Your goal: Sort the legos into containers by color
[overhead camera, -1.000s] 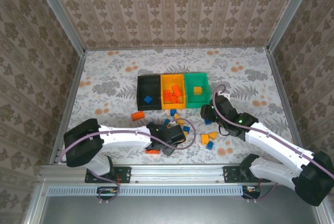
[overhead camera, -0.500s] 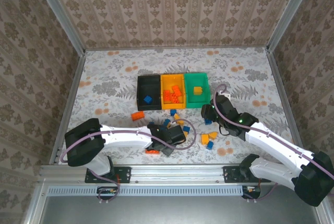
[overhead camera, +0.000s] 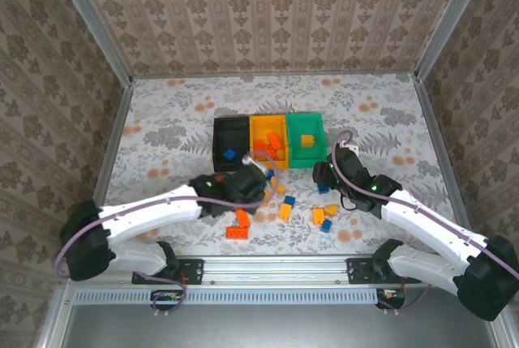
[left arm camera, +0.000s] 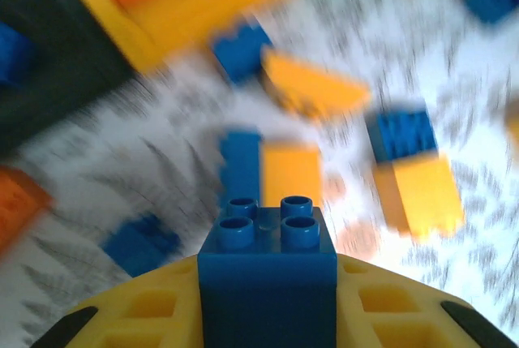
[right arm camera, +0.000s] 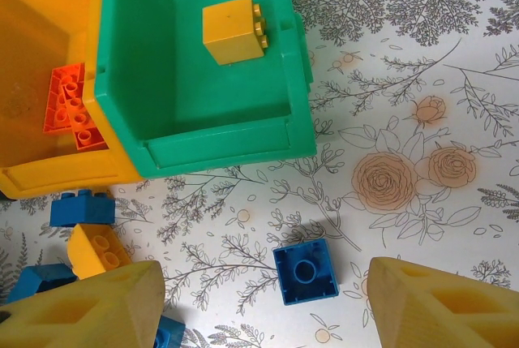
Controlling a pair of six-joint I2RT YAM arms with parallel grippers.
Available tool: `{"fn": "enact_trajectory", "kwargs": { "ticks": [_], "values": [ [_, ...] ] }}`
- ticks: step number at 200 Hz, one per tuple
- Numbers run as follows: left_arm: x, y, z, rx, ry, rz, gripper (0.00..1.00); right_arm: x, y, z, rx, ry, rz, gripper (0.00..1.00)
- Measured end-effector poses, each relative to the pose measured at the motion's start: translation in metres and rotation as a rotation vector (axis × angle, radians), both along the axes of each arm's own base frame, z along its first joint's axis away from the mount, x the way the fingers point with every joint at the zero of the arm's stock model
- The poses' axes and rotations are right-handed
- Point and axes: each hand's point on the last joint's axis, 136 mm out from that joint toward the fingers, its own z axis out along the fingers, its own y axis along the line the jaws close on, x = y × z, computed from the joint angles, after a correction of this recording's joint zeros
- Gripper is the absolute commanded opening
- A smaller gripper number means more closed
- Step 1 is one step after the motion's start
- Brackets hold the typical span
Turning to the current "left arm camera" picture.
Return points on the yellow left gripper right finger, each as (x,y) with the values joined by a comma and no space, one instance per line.
(344,323)

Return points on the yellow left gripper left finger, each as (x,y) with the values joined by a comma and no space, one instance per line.
(182,283)

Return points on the long blue lego brick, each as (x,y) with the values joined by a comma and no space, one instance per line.
(241,165)

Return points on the yellow curved lego brick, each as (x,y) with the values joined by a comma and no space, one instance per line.
(312,88)

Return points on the black plastic storage bin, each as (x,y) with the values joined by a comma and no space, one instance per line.
(61,80)

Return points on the yellow plastic storage bin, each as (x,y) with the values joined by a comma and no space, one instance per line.
(182,19)

